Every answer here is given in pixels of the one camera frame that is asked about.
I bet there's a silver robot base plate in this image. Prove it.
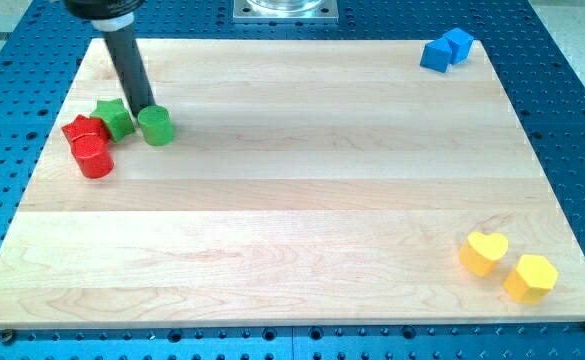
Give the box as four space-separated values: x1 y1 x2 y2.
232 0 339 23

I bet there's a black robot arm flange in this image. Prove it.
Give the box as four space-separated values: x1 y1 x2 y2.
63 0 145 20

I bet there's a blue triangular block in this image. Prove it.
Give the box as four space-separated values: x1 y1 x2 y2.
419 38 452 73

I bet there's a light wooden board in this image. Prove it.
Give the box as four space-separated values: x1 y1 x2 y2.
0 39 585 329

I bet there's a yellow heart block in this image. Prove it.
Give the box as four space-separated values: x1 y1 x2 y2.
458 232 509 277

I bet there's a yellow hexagon block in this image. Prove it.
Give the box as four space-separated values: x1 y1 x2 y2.
503 254 559 304

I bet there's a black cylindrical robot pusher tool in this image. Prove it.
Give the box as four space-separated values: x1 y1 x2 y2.
91 12 155 117

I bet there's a green star block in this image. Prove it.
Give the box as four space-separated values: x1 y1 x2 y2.
90 98 135 142

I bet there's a red star block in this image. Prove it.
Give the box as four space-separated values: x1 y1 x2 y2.
61 115 109 145

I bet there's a red cylinder block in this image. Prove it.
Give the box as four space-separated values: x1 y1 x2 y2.
71 134 114 179

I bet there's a green cylinder block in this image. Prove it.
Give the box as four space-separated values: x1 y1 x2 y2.
137 105 174 146

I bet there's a blue cube block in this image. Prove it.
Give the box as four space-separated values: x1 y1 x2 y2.
443 28 474 65

